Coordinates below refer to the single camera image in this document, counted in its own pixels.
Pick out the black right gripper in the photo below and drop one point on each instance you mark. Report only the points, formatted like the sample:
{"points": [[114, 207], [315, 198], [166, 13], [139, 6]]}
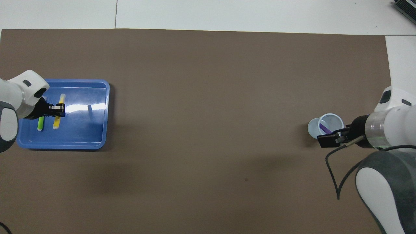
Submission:
{"points": [[357, 130]]}

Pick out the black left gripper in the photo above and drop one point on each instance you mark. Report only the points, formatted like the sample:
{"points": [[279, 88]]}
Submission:
{"points": [[40, 109]]}

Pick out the yellow pen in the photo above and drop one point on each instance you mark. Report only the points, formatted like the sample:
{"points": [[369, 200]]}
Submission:
{"points": [[57, 122]]}

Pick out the green pen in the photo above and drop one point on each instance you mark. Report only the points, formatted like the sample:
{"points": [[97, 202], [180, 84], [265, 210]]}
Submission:
{"points": [[40, 124]]}

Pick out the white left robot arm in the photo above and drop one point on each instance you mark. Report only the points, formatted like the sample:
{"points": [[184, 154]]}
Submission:
{"points": [[16, 97]]}

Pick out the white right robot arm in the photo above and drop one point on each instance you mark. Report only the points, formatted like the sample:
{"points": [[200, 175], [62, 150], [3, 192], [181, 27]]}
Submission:
{"points": [[390, 136]]}

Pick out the blue plastic tray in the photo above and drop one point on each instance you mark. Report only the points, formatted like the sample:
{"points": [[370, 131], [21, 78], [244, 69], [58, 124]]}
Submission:
{"points": [[84, 130]]}

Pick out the purple pen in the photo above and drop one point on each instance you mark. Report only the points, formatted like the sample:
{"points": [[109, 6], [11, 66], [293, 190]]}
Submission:
{"points": [[325, 127]]}

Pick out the translucent plastic cup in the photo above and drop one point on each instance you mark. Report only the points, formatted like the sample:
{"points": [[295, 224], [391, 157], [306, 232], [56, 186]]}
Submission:
{"points": [[313, 128]]}

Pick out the brown table mat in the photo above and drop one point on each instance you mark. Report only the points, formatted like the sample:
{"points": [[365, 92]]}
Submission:
{"points": [[208, 97]]}

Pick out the grey ribbed device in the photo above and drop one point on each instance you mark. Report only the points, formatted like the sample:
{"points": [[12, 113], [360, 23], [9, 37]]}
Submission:
{"points": [[406, 7]]}

